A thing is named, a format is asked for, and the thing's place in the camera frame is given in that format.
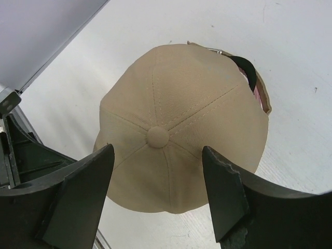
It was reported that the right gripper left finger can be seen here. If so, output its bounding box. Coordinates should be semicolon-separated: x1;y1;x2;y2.
1;145;115;248

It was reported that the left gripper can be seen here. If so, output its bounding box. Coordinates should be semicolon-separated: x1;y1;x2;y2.
1;114;76;188

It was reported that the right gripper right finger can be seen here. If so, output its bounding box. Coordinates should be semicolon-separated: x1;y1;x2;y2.
202;146;331;248

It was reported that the beige baseball cap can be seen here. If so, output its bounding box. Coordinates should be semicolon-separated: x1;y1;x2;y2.
94;42;272;214

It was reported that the pink baseball cap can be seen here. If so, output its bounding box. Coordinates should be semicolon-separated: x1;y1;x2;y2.
239;67;263;109

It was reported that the black cap gold logo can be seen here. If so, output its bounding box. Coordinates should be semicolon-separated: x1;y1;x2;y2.
229;56;257;92

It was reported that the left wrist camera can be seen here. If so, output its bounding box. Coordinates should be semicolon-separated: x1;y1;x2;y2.
0;86;21;115

